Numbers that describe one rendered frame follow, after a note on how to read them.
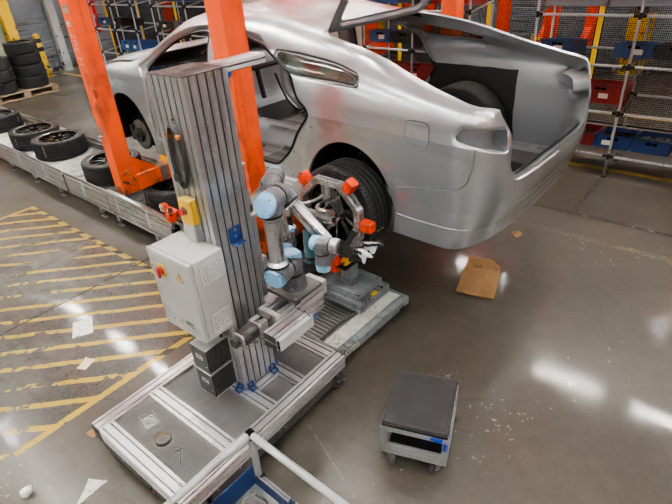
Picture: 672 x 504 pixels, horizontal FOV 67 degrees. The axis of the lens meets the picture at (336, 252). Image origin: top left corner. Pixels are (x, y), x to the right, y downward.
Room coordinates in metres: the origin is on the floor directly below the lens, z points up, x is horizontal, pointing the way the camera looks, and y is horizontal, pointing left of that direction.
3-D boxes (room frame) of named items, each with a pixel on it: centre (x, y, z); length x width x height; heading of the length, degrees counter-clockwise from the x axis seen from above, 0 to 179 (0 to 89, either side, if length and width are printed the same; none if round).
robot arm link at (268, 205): (2.25, 0.31, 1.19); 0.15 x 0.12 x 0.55; 154
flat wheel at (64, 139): (6.71, 3.62, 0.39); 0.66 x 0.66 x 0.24
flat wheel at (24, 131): (7.20, 4.17, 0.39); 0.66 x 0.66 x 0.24
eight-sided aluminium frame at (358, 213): (3.16, 0.02, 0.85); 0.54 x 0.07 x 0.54; 48
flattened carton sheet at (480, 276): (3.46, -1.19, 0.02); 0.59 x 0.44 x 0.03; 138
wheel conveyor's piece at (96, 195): (5.65, 2.49, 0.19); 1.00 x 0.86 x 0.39; 48
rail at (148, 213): (4.19, 1.47, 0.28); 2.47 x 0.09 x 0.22; 48
